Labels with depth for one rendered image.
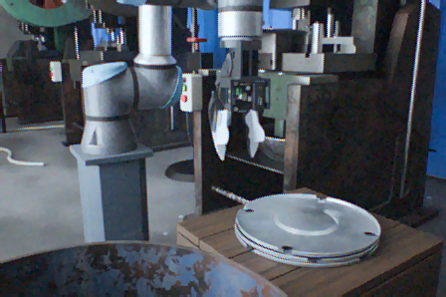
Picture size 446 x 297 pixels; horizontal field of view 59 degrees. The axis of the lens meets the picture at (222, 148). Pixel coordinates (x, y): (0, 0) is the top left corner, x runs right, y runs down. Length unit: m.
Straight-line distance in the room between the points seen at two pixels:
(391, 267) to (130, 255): 0.46
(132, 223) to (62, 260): 0.61
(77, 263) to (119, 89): 0.61
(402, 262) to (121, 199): 0.70
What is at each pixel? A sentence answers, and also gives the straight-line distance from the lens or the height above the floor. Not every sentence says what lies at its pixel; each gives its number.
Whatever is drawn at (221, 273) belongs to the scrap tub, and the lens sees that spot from 0.49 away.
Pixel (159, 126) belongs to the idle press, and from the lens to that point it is 2.94.
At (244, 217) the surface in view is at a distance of 0.86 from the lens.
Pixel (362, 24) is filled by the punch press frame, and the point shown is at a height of 0.80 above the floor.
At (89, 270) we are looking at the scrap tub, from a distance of 0.55.
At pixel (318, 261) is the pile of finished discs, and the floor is 0.36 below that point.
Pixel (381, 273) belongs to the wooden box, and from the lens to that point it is 0.75.
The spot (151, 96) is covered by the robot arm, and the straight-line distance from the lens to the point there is 1.09.
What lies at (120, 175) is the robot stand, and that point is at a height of 0.39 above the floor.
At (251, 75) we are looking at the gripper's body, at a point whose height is 0.68.
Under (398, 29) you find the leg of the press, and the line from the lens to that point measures 1.59.
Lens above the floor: 0.72
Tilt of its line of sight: 14 degrees down
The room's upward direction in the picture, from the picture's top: straight up
